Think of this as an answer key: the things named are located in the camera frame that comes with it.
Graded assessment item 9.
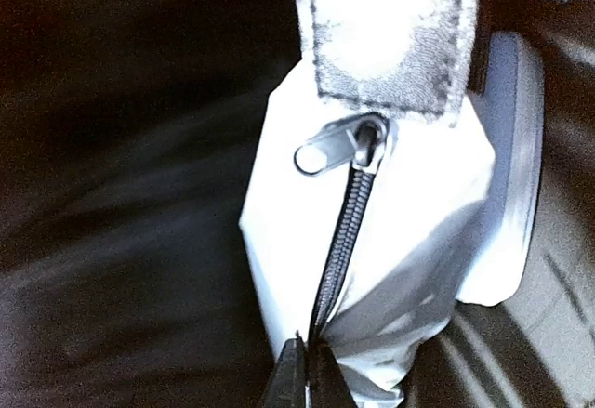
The black student backpack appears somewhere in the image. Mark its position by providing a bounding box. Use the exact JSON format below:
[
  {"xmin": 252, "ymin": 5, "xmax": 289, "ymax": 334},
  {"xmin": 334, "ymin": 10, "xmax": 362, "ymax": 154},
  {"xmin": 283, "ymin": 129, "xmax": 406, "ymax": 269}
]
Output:
[{"xmin": 1, "ymin": 0, "xmax": 594, "ymax": 407}]

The blue glasses case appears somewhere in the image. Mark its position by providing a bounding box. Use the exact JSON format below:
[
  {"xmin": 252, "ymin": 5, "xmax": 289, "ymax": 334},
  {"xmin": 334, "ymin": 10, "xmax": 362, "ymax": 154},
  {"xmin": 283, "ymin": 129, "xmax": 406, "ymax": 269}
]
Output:
[{"xmin": 457, "ymin": 32, "xmax": 545, "ymax": 307}]

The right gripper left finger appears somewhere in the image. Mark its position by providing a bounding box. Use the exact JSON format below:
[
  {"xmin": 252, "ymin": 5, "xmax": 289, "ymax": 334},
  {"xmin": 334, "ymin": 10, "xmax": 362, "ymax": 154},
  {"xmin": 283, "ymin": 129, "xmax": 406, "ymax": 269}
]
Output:
[{"xmin": 258, "ymin": 332, "xmax": 307, "ymax": 408}]

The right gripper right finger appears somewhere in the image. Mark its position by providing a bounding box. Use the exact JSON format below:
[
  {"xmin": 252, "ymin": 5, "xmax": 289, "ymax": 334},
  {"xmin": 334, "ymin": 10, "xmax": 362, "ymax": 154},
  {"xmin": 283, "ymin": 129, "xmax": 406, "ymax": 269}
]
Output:
[{"xmin": 309, "ymin": 340, "xmax": 357, "ymax": 408}]

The grey pencil pouch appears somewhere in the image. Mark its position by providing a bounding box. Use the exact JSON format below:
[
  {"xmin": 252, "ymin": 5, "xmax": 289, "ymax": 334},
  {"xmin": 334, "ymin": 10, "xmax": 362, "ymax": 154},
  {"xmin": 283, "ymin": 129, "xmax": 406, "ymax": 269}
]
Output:
[{"xmin": 240, "ymin": 0, "xmax": 496, "ymax": 407}]

